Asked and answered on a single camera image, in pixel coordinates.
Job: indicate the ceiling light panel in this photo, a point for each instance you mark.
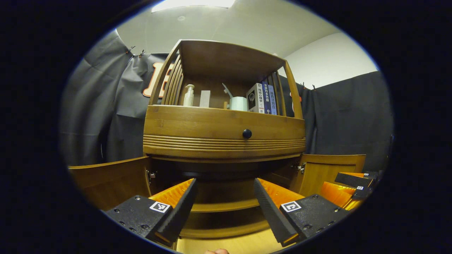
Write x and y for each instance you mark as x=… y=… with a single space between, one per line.
x=194 y=4

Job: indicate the white utensil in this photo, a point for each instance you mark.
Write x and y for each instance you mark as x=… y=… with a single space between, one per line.
x=227 y=90

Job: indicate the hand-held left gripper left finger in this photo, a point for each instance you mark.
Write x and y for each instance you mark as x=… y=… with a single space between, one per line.
x=180 y=215

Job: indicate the white box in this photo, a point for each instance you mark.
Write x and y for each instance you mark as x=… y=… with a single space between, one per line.
x=205 y=98

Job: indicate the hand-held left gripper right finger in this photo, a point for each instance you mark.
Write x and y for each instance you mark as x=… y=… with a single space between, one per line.
x=272 y=211

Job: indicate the silver door hinge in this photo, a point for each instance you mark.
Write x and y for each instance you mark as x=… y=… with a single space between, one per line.
x=151 y=176
x=301 y=168

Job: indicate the wooden double-door shoe cabinet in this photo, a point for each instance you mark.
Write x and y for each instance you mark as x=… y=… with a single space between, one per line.
x=226 y=60

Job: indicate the black round drawer knob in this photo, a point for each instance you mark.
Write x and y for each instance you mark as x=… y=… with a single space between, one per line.
x=247 y=134

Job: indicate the wooden cabinet inner shelf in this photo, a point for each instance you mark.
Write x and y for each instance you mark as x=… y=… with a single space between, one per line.
x=226 y=205

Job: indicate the light blue book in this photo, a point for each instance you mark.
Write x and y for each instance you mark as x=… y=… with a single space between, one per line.
x=273 y=100

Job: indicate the wooden shoe cabinet door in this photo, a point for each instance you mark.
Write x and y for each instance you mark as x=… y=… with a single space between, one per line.
x=317 y=176
x=113 y=183

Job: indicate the white pump bottle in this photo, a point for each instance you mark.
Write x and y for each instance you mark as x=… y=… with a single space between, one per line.
x=189 y=98

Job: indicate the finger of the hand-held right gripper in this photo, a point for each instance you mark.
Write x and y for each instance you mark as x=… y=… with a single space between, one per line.
x=353 y=180
x=339 y=195

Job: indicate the pale mint cup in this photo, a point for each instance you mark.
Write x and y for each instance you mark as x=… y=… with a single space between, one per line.
x=238 y=104

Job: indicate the wooden cabinet drawer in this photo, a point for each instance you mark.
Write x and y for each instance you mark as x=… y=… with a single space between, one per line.
x=197 y=123

